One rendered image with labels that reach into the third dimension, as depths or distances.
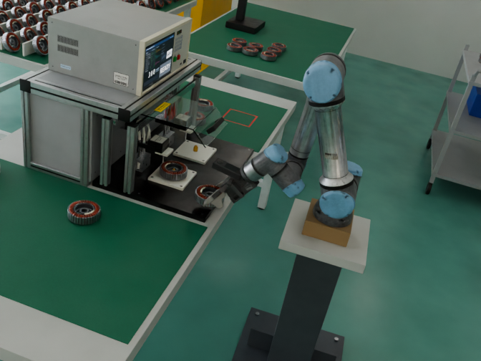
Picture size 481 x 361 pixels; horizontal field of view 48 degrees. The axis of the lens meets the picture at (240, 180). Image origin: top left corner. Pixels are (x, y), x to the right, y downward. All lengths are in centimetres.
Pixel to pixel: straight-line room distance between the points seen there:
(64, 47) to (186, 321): 136
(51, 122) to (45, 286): 68
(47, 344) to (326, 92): 106
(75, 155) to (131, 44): 47
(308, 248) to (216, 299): 92
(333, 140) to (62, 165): 104
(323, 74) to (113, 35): 77
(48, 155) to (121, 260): 60
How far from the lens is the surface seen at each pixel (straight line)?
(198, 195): 198
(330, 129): 173
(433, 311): 318
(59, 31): 212
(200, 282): 287
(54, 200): 207
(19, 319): 163
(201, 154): 237
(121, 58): 201
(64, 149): 213
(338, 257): 199
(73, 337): 157
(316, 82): 167
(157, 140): 214
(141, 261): 179
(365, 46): 731
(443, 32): 724
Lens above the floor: 191
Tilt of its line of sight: 30 degrees down
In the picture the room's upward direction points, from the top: 11 degrees clockwise
